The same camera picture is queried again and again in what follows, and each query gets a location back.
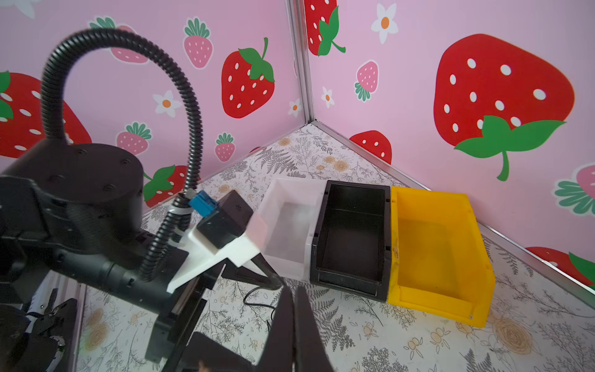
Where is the black plastic bin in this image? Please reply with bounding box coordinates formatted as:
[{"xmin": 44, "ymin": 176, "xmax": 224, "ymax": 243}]
[{"xmin": 309, "ymin": 181, "xmax": 392, "ymax": 302}]

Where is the black cable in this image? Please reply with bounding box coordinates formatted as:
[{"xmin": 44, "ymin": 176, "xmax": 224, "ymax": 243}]
[{"xmin": 241, "ymin": 284, "xmax": 280, "ymax": 333}]

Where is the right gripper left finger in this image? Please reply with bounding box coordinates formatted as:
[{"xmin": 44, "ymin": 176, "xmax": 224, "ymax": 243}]
[{"xmin": 256, "ymin": 287, "xmax": 294, "ymax": 372}]

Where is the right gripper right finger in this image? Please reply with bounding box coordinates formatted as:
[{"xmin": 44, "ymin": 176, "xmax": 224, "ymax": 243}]
[{"xmin": 294, "ymin": 287, "xmax": 334, "ymax": 372}]

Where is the white plastic bin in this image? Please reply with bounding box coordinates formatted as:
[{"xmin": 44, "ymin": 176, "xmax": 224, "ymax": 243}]
[{"xmin": 245, "ymin": 178, "xmax": 327, "ymax": 281}]

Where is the yellow plastic bin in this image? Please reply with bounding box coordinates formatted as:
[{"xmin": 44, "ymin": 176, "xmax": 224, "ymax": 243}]
[{"xmin": 387, "ymin": 187, "xmax": 495, "ymax": 328}]

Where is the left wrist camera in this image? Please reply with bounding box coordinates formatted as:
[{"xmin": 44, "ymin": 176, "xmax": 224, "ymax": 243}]
[{"xmin": 189, "ymin": 190, "xmax": 253, "ymax": 250}]

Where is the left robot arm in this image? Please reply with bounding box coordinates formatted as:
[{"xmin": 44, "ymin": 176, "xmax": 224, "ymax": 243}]
[{"xmin": 1, "ymin": 29, "xmax": 282, "ymax": 371}]

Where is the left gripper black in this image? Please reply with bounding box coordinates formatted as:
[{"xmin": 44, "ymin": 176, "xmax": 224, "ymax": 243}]
[{"xmin": 145, "ymin": 255, "xmax": 285, "ymax": 367}]

